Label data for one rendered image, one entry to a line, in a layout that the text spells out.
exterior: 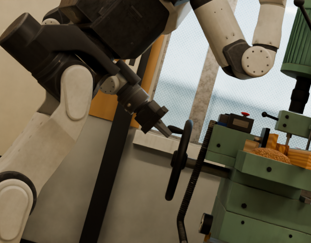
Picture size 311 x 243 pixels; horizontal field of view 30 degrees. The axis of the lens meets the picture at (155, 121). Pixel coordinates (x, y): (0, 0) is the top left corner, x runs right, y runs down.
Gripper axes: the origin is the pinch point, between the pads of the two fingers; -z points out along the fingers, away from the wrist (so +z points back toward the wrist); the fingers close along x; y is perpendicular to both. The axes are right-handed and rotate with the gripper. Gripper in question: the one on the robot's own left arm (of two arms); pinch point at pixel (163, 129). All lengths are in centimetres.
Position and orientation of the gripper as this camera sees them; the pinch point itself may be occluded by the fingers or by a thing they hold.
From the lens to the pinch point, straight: 190.4
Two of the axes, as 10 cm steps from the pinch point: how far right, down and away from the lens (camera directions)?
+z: -7.0, -7.2, 0.4
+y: 4.4, -3.8, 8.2
